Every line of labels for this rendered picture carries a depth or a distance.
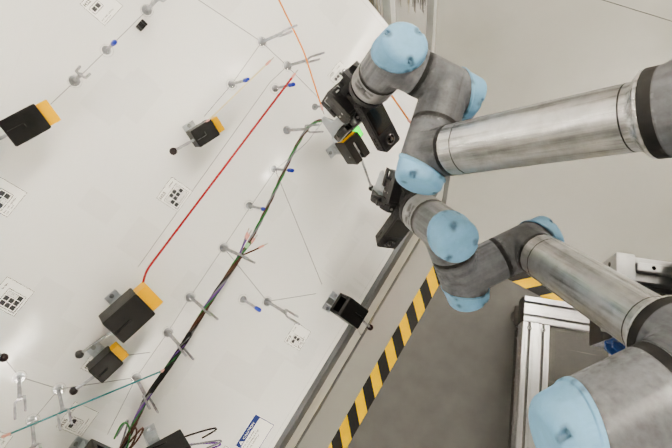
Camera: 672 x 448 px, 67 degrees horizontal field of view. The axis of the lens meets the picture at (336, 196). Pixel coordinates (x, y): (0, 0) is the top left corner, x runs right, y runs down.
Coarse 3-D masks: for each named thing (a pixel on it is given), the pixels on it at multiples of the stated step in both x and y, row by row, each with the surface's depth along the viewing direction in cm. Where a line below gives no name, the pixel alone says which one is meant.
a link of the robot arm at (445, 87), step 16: (432, 64) 78; (448, 64) 79; (432, 80) 78; (448, 80) 78; (464, 80) 79; (480, 80) 80; (416, 96) 81; (432, 96) 78; (448, 96) 77; (464, 96) 79; (480, 96) 79; (416, 112) 78; (448, 112) 76; (464, 112) 80
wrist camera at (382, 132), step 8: (360, 112) 92; (368, 112) 92; (376, 112) 93; (384, 112) 94; (368, 120) 92; (376, 120) 93; (384, 120) 94; (368, 128) 94; (376, 128) 94; (384, 128) 95; (392, 128) 96; (376, 136) 94; (384, 136) 95; (392, 136) 96; (376, 144) 96; (384, 144) 96; (392, 144) 96
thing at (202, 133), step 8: (192, 120) 97; (184, 128) 97; (192, 128) 92; (200, 128) 91; (208, 128) 92; (216, 128) 93; (192, 136) 91; (200, 136) 92; (208, 136) 92; (216, 136) 93; (184, 144) 91; (200, 144) 91; (176, 152) 91
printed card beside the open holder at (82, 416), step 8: (80, 408) 91; (88, 408) 92; (64, 416) 90; (72, 416) 90; (80, 416) 91; (88, 416) 92; (64, 424) 90; (80, 424) 91; (88, 424) 92; (72, 432) 91; (80, 432) 91
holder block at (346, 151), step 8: (352, 136) 107; (360, 136) 108; (336, 144) 109; (344, 144) 106; (352, 144) 107; (360, 144) 108; (344, 152) 108; (352, 152) 107; (360, 152) 109; (368, 152) 109; (352, 160) 108; (360, 160) 108
